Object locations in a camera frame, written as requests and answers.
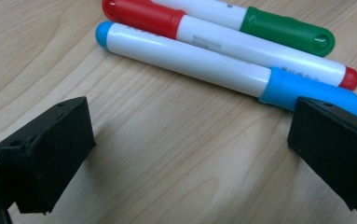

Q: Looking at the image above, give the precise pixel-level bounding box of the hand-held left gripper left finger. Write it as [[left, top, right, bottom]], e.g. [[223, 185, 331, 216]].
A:
[[0, 96, 97, 216]]

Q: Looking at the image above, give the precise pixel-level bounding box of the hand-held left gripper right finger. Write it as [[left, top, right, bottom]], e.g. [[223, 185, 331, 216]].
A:
[[287, 96, 357, 213]]

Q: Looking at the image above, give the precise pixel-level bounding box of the green cap marker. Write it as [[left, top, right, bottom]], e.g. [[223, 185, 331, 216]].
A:
[[151, 0, 336, 59]]

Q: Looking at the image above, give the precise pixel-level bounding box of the light blue cap marker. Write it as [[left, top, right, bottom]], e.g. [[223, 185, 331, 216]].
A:
[[95, 21, 357, 122]]

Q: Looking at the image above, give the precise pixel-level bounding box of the red cap marker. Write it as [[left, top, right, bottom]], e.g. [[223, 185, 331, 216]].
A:
[[102, 0, 357, 91]]

